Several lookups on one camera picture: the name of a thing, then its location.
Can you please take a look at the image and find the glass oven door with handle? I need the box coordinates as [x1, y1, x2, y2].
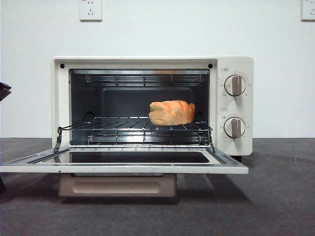
[0, 145, 249, 198]

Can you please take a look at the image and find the golden brown bread loaf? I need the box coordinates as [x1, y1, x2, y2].
[148, 99, 196, 126]

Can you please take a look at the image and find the cream Toshiba toaster oven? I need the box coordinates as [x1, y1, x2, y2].
[0, 56, 254, 199]

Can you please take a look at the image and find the cream temperature knob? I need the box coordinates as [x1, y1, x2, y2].
[223, 74, 248, 97]

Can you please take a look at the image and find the cream timer knob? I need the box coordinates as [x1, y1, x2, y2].
[223, 116, 247, 139]

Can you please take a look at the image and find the metal wire oven rack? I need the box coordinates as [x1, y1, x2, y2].
[57, 116, 214, 135]

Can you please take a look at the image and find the white wall socket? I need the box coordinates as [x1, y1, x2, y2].
[79, 0, 103, 22]
[301, 0, 315, 22]

